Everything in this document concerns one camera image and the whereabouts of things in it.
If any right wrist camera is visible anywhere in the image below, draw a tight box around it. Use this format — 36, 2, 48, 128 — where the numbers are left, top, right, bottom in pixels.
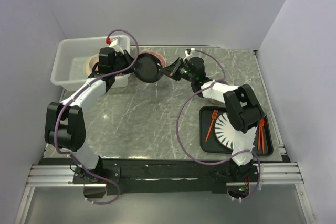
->
183, 48, 195, 61

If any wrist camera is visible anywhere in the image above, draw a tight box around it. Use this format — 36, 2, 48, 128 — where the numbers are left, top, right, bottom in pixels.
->
106, 36, 127, 52
183, 48, 195, 61

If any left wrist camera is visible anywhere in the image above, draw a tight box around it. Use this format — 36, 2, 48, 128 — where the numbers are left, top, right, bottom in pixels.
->
106, 36, 127, 52

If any translucent white plastic bin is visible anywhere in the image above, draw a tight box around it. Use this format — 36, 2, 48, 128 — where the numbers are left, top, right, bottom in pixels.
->
50, 35, 130, 92

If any beige mug with purple interior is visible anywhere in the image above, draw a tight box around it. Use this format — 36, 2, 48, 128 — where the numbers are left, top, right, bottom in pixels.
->
208, 82, 238, 104

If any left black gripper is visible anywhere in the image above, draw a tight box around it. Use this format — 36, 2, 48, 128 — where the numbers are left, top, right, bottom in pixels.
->
111, 50, 142, 76

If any white plate with blue stripes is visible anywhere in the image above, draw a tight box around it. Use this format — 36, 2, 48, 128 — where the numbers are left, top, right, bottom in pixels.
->
214, 112, 257, 150

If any black rectangular serving tray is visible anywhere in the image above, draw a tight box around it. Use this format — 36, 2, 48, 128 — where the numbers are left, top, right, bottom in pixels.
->
199, 106, 274, 157

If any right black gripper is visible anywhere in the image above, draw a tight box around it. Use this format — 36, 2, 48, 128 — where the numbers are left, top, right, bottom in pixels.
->
160, 58, 195, 83

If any aluminium rail frame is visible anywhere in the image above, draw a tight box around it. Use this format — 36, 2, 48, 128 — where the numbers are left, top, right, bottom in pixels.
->
13, 42, 316, 224

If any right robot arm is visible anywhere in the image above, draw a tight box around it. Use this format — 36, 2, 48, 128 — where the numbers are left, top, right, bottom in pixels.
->
159, 57, 265, 181

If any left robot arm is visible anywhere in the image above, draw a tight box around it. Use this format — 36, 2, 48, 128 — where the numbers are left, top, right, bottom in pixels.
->
44, 47, 138, 183

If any pink scalloped plate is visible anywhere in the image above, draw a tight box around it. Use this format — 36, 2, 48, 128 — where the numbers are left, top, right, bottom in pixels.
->
139, 51, 167, 68

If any black round patterned plate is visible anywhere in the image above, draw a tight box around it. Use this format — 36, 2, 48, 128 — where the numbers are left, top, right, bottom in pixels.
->
134, 54, 163, 83

